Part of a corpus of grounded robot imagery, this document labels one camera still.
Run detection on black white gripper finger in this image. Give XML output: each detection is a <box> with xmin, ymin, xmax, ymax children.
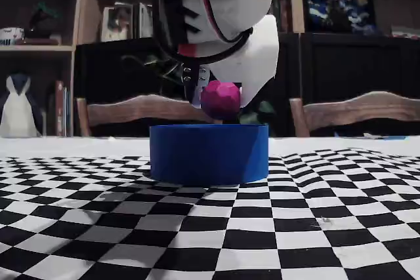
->
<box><xmin>180</xmin><ymin>60</ymin><xmax>211</xmax><ymax>110</ymax></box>

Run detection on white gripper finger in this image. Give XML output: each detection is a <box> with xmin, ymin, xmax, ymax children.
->
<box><xmin>211</xmin><ymin>59</ymin><xmax>279</xmax><ymax>108</ymax></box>

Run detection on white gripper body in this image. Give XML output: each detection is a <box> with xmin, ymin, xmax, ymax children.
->
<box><xmin>157</xmin><ymin>0</ymin><xmax>280</xmax><ymax>66</ymax></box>

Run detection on pink faceted ball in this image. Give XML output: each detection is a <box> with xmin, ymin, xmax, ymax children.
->
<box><xmin>199</xmin><ymin>79</ymin><xmax>243</xmax><ymax>121</ymax></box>

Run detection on blue round box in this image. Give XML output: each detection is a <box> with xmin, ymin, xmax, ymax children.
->
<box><xmin>149</xmin><ymin>123</ymin><xmax>270</xmax><ymax>186</ymax></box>

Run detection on red tape patch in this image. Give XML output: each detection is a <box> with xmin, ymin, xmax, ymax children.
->
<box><xmin>177</xmin><ymin>43</ymin><xmax>200</xmax><ymax>58</ymax></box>

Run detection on red book spines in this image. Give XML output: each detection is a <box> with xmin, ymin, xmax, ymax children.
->
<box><xmin>273</xmin><ymin>0</ymin><xmax>292</xmax><ymax>33</ymax></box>

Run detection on wooden chair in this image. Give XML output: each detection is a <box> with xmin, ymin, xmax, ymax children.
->
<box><xmin>75</xmin><ymin>94</ymin><xmax>211</xmax><ymax>137</ymax></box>
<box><xmin>289</xmin><ymin>90</ymin><xmax>420</xmax><ymax>138</ymax></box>

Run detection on white boxed figure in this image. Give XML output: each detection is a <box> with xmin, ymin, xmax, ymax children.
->
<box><xmin>100</xmin><ymin>3</ymin><xmax>134</xmax><ymax>43</ymax></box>
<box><xmin>132</xmin><ymin>1</ymin><xmax>154</xmax><ymax>39</ymax></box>

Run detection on black cabinet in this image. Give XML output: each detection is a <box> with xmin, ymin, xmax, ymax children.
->
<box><xmin>74</xmin><ymin>31</ymin><xmax>420</xmax><ymax>137</ymax></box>

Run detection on starry night picture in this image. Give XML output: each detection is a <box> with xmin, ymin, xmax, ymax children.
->
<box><xmin>304</xmin><ymin>0</ymin><xmax>377</xmax><ymax>34</ymax></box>

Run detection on blue tape strip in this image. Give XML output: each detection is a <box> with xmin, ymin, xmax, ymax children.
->
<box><xmin>333</xmin><ymin>133</ymin><xmax>411</xmax><ymax>142</ymax></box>

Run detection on wooden bookshelf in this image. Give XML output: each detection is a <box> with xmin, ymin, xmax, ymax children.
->
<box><xmin>0</xmin><ymin>0</ymin><xmax>306</xmax><ymax>137</ymax></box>

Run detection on row of upright books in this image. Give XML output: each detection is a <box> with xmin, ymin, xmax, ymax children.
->
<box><xmin>53</xmin><ymin>79</ymin><xmax>74</xmax><ymax>137</ymax></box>

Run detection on black white checkered mat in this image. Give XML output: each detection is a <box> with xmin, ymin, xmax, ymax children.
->
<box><xmin>0</xmin><ymin>147</ymin><xmax>420</xmax><ymax>280</ymax></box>

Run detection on dark bonsai model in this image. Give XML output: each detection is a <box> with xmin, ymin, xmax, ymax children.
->
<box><xmin>24</xmin><ymin>0</ymin><xmax>64</xmax><ymax>45</ymax></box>

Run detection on white grey penguin figure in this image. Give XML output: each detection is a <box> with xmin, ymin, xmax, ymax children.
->
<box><xmin>0</xmin><ymin>72</ymin><xmax>45</xmax><ymax>138</ymax></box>

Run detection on white bowl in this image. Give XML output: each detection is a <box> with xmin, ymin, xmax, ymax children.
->
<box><xmin>0</xmin><ymin>27</ymin><xmax>26</xmax><ymax>46</ymax></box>

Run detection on red white servo wire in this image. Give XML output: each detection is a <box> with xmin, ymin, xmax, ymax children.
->
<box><xmin>196</xmin><ymin>0</ymin><xmax>238</xmax><ymax>45</ymax></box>

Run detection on black cable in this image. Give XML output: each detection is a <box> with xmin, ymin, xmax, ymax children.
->
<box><xmin>177</xmin><ymin>26</ymin><xmax>255</xmax><ymax>65</ymax></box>

